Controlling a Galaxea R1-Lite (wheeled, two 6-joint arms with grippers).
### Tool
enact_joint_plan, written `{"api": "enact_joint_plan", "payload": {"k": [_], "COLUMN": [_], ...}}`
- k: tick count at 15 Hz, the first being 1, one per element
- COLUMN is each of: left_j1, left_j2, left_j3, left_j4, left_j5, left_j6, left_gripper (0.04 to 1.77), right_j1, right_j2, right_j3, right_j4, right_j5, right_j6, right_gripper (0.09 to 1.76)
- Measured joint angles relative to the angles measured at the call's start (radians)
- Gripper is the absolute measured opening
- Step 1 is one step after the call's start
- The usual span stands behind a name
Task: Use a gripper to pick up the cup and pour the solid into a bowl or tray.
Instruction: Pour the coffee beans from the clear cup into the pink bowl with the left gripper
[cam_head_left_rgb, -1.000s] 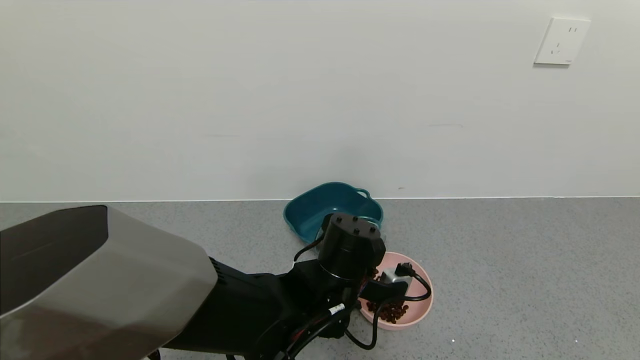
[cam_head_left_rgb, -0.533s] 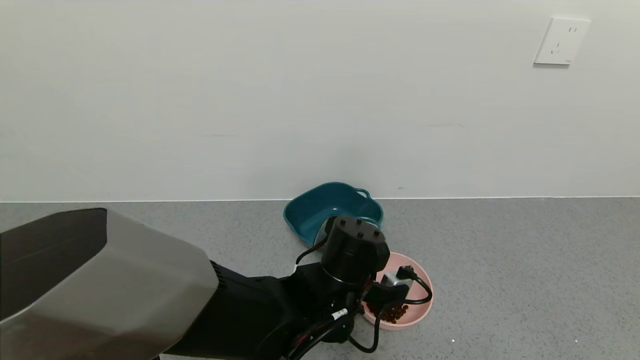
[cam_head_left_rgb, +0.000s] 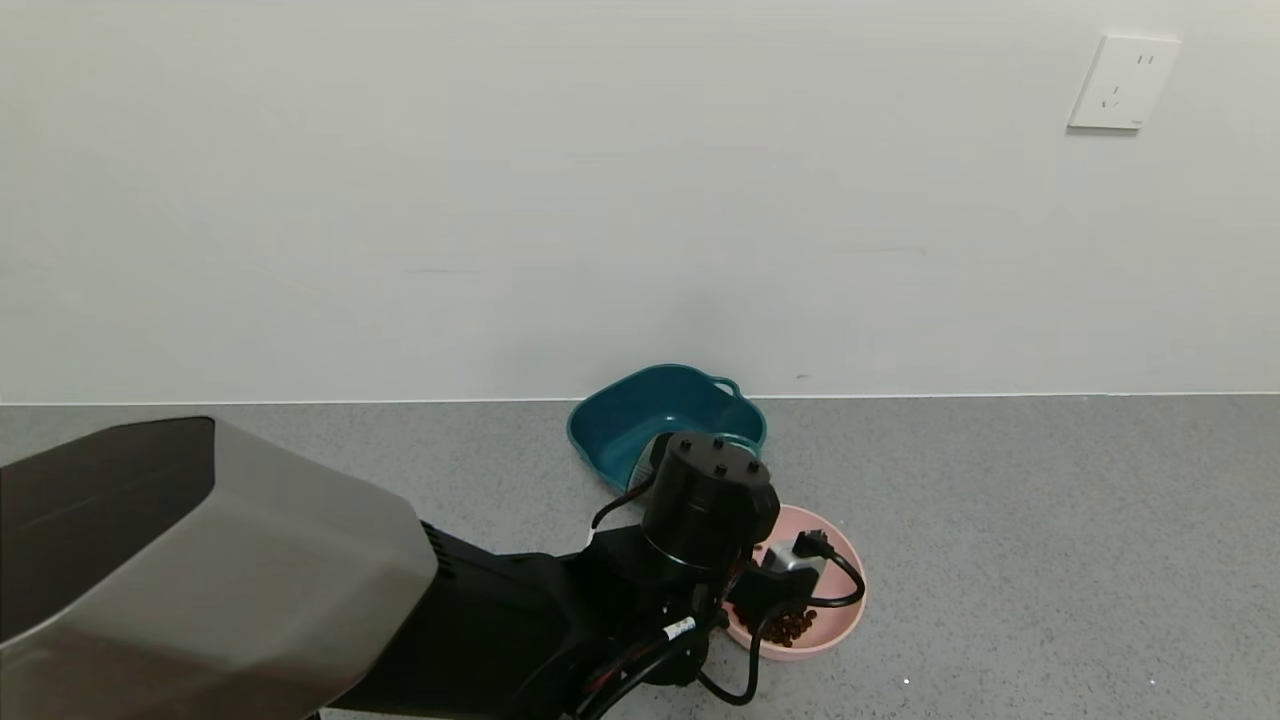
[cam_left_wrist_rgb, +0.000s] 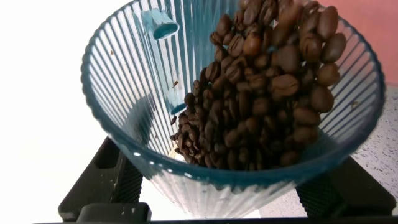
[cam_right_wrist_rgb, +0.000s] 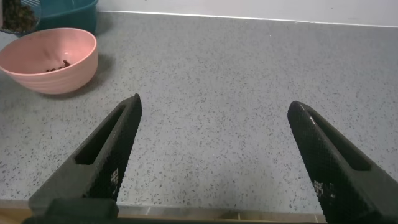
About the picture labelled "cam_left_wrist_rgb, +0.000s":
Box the brown coffee beans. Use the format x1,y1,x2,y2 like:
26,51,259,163
169,0,348,171

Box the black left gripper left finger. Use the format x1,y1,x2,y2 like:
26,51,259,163
58,136,144,222

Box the translucent blue ribbed plastic cup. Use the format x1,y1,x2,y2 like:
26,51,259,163
80,0,386,220

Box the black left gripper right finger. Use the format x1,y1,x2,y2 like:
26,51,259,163
295,156,397,218

